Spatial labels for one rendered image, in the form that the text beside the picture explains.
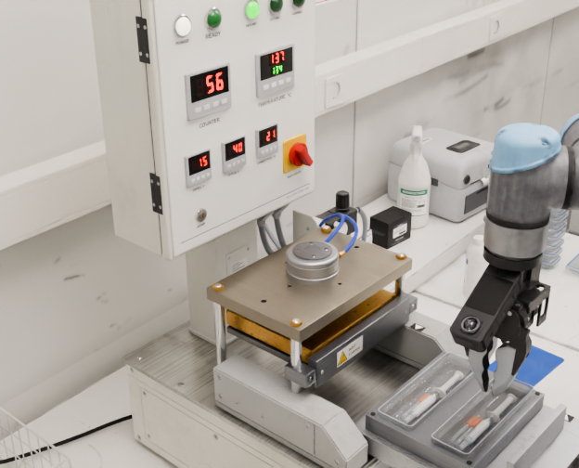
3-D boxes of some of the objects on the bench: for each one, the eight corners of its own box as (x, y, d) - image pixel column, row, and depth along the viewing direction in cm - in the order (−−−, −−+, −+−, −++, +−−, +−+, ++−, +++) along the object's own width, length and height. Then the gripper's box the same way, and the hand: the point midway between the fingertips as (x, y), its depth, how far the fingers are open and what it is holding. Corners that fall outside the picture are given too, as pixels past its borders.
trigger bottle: (396, 214, 220) (401, 123, 208) (428, 216, 218) (434, 124, 207) (394, 229, 212) (400, 135, 201) (428, 231, 211) (434, 136, 200)
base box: (135, 443, 148) (124, 361, 140) (277, 350, 173) (276, 276, 165) (387, 612, 116) (392, 518, 108) (518, 468, 141) (530, 383, 133)
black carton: (368, 241, 206) (369, 215, 203) (392, 230, 212) (392, 205, 209) (387, 250, 202) (388, 224, 199) (410, 238, 208) (412, 212, 205)
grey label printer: (383, 200, 228) (386, 139, 221) (429, 179, 241) (432, 122, 233) (460, 227, 213) (466, 164, 205) (504, 203, 225) (510, 143, 218)
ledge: (215, 309, 187) (214, 292, 185) (416, 189, 245) (417, 175, 243) (324, 357, 170) (324, 339, 168) (511, 216, 228) (513, 201, 226)
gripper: (567, 245, 106) (545, 385, 115) (497, 224, 112) (482, 358, 121) (535, 270, 100) (515, 416, 109) (464, 246, 106) (450, 386, 115)
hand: (488, 387), depth 113 cm, fingers closed
